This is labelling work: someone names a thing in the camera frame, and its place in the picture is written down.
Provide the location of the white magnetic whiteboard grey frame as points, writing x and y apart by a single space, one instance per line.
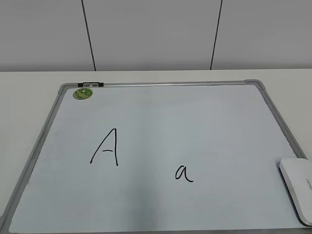
178 158

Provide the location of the black silver marker clip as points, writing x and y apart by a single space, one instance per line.
90 84

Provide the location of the white whiteboard eraser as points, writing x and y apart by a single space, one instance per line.
297 173

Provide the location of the round green magnet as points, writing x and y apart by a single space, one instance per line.
82 93

